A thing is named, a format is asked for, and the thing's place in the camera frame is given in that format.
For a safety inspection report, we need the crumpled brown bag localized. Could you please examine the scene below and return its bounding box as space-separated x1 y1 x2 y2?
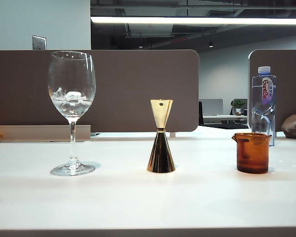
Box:
281 114 296 142

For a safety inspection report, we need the narrow brown desk partition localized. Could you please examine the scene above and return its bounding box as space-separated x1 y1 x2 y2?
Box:
248 49 296 133

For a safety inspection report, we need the metal wall switch plate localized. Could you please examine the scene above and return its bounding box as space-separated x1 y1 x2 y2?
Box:
32 35 47 51

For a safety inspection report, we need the white ceiling light strip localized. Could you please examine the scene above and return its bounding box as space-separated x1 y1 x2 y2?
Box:
90 15 296 26

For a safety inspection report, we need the clear ice pile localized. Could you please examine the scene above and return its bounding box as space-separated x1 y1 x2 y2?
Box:
51 86 93 109

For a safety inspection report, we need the gold metal jigger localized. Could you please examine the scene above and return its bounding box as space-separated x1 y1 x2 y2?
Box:
146 99 177 174

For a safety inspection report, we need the clear plastic water bottle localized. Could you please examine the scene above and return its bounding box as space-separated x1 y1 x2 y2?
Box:
251 66 278 148

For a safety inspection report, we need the grey background monitor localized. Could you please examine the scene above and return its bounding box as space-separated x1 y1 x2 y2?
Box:
199 99 224 117

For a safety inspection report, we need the clear wine glass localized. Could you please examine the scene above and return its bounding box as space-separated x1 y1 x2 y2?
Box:
47 50 97 177

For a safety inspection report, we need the wide brown desk partition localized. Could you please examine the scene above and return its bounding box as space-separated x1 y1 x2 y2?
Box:
0 49 200 133

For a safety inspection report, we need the green potted plant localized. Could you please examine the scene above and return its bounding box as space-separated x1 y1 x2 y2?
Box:
230 99 248 117

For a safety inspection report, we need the small amber measuring cup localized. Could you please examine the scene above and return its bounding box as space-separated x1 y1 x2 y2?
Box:
231 132 273 174

